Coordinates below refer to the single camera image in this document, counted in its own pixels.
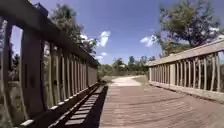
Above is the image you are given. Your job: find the distant row of trees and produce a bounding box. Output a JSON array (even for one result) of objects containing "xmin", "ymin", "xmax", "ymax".
[{"xmin": 97, "ymin": 55, "xmax": 157, "ymax": 77}]

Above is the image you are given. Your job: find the pale gravel path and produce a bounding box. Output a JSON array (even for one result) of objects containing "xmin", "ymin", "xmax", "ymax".
[{"xmin": 109, "ymin": 75, "xmax": 145, "ymax": 88}]

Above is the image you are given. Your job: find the wooden plank bridge deck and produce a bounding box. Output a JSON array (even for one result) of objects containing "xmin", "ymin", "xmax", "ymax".
[{"xmin": 49, "ymin": 83, "xmax": 224, "ymax": 128}]

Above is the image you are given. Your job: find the dark wooden bridge railing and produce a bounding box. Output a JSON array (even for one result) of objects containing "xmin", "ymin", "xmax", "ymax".
[{"xmin": 0, "ymin": 0, "xmax": 100, "ymax": 128}]

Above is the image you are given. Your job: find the tall green tree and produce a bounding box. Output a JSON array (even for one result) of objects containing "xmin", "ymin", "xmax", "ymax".
[{"xmin": 49, "ymin": 3, "xmax": 98, "ymax": 58}]

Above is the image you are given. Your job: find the pale wooden bridge railing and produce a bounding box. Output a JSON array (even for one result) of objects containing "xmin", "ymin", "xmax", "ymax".
[{"xmin": 147, "ymin": 39, "xmax": 224, "ymax": 103}]

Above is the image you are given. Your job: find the large leafy tree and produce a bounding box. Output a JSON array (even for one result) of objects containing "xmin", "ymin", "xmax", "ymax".
[{"xmin": 153, "ymin": 0, "xmax": 224, "ymax": 57}]

